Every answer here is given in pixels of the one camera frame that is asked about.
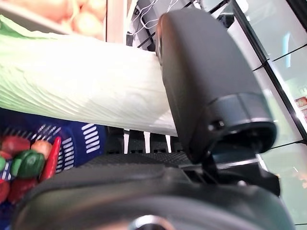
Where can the toy napa cabbage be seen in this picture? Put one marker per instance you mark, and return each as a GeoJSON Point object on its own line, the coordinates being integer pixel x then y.
{"type": "Point", "coordinates": [84, 83]}

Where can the small toy peach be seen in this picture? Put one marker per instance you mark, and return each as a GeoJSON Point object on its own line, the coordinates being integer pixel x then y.
{"type": "Point", "coordinates": [42, 146]}

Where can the red toy strawberry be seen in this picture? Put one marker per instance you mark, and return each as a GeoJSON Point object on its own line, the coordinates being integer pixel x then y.
{"type": "Point", "coordinates": [21, 189]}

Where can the green toy bell pepper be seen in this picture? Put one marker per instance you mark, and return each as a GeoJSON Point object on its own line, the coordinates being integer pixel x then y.
{"type": "Point", "coordinates": [27, 164]}

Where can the small red toy fruit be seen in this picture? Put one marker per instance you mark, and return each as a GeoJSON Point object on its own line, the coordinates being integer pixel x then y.
{"type": "Point", "coordinates": [3, 190]}

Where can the light wooden crate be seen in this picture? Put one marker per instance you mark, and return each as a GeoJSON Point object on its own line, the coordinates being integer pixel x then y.
{"type": "Point", "coordinates": [36, 20]}

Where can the blue plastic shopping basket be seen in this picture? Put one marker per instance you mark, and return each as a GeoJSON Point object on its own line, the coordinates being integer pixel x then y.
{"type": "Point", "coordinates": [76, 134]}

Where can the dark glass front cabinet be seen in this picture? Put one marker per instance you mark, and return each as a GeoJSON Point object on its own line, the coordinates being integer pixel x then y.
{"type": "Point", "coordinates": [275, 36]}

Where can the wooden display shelf frame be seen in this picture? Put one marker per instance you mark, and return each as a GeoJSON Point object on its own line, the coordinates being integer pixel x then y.
{"type": "Point", "coordinates": [115, 21]}

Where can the red toy tomato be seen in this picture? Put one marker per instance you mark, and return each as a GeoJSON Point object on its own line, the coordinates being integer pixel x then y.
{"type": "Point", "coordinates": [14, 143]}

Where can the brown toy potato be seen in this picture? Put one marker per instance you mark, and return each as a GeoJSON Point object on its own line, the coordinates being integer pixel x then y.
{"type": "Point", "coordinates": [87, 22]}

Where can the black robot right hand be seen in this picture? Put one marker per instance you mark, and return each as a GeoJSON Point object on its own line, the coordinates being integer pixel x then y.
{"type": "Point", "coordinates": [204, 83]}

